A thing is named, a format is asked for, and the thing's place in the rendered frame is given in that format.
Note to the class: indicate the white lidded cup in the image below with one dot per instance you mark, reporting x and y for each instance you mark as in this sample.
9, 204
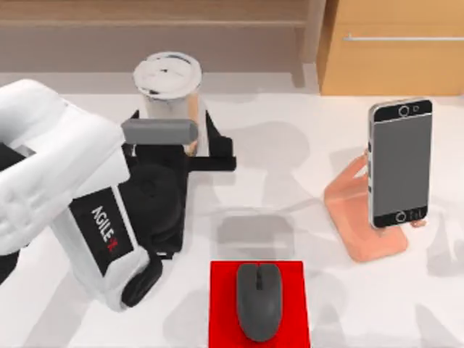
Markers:
166, 78

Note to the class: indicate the pale grey rounded box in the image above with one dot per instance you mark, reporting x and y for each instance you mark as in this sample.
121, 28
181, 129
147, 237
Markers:
159, 131

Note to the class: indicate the wooden open shelf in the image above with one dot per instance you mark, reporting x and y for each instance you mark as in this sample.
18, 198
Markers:
156, 25

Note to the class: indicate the red mouse pad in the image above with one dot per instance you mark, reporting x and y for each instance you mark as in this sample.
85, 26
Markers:
223, 308

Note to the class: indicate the dark grey computer mouse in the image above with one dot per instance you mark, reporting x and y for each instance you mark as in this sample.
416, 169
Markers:
259, 304

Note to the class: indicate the salmon phone stand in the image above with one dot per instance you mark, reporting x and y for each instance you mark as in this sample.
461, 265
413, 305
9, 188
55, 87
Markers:
357, 217

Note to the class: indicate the black and silver smartphone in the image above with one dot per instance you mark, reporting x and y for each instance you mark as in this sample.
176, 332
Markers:
400, 163

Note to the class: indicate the wooden cupboard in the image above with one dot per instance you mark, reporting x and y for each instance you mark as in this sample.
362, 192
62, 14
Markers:
391, 69

